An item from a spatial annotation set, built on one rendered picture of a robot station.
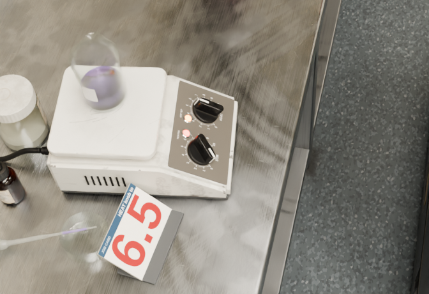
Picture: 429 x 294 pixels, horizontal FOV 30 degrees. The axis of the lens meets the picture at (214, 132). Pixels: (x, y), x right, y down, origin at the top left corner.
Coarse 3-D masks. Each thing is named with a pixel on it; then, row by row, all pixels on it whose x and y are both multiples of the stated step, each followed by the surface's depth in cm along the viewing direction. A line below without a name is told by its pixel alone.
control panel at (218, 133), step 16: (192, 96) 93; (208, 96) 94; (176, 112) 90; (192, 112) 92; (224, 112) 94; (176, 128) 89; (192, 128) 90; (208, 128) 91; (224, 128) 93; (176, 144) 88; (224, 144) 91; (176, 160) 87; (224, 160) 90; (208, 176) 88; (224, 176) 89
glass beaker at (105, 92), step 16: (96, 32) 86; (80, 48) 85; (96, 48) 87; (112, 48) 85; (80, 64) 87; (96, 64) 89; (112, 64) 88; (80, 80) 84; (96, 80) 83; (112, 80) 84; (96, 96) 85; (112, 96) 86; (96, 112) 88
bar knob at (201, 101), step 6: (198, 102) 91; (204, 102) 91; (210, 102) 91; (198, 108) 91; (204, 108) 91; (210, 108) 91; (216, 108) 91; (222, 108) 92; (198, 114) 91; (204, 114) 92; (210, 114) 92; (216, 114) 92; (204, 120) 91; (210, 120) 92
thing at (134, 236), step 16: (128, 208) 88; (144, 208) 89; (160, 208) 90; (128, 224) 87; (144, 224) 88; (112, 240) 86; (128, 240) 87; (144, 240) 88; (112, 256) 85; (128, 256) 86; (144, 256) 87
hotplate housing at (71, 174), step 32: (224, 96) 95; (160, 128) 89; (64, 160) 87; (96, 160) 87; (128, 160) 87; (160, 160) 87; (96, 192) 92; (160, 192) 90; (192, 192) 90; (224, 192) 89
